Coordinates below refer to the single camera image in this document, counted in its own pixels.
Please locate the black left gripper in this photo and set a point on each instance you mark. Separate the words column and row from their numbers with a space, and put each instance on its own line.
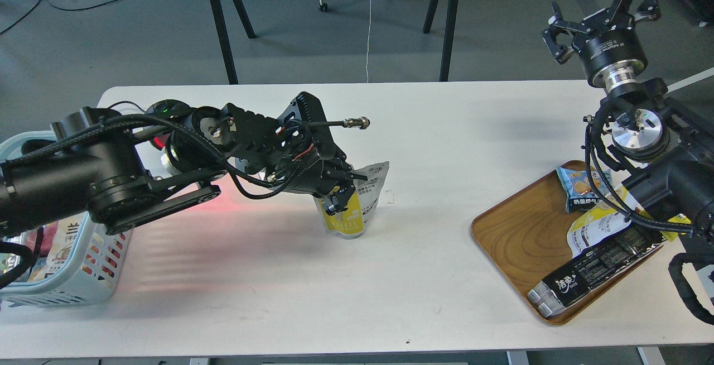
column 330, row 177

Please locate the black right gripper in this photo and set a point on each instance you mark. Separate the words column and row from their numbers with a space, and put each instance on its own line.
column 611, row 52

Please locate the yellow green snack pouch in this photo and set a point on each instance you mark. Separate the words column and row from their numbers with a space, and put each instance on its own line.
column 353, row 222

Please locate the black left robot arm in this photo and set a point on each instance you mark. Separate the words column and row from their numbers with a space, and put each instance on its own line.
column 129, row 170

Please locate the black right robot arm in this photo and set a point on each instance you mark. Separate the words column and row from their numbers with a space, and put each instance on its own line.
column 665, row 148

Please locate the blue snack packet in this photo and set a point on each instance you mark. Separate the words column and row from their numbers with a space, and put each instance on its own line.
column 578, row 190

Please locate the yellow white snack bag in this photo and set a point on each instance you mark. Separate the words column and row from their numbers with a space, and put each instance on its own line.
column 593, row 226

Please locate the yellow cartoon snack packet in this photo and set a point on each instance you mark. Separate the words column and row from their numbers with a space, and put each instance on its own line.
column 679, row 225

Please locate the long black snack package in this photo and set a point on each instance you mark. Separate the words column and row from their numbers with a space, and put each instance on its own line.
column 580, row 277

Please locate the light blue plastic basket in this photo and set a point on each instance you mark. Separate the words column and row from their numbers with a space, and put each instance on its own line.
column 72, row 275

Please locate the snack bag in basket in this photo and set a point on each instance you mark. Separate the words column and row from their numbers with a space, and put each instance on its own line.
column 59, row 238

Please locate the wooden tray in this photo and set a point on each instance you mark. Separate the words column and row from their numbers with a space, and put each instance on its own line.
column 525, row 237

